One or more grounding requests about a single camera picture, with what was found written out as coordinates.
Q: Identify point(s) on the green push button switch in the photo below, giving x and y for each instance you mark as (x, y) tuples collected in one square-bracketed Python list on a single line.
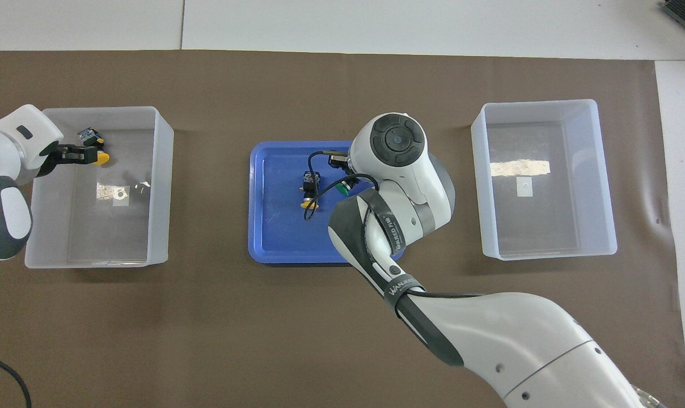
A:
[(343, 189)]

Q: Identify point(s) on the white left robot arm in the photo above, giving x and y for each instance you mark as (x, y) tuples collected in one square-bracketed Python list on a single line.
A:
[(8, 221)]

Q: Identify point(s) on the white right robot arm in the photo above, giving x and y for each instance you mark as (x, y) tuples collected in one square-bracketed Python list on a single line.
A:
[(490, 334)]

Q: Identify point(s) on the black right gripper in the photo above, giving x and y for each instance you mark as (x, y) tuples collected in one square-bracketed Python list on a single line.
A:
[(339, 163)]

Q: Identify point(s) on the yellow push button switch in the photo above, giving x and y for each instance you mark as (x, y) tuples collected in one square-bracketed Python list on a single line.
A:
[(89, 136), (310, 182)]

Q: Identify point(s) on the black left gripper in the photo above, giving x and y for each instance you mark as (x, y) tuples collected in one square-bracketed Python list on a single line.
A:
[(52, 156)]

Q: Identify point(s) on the translucent white plastic box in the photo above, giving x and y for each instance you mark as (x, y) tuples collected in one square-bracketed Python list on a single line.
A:
[(546, 226), (110, 238)]

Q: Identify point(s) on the brown paper table mat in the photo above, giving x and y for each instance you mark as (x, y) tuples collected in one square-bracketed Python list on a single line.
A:
[(263, 328)]

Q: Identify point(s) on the blue plastic tray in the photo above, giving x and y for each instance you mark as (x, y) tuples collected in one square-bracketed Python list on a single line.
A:
[(280, 238)]

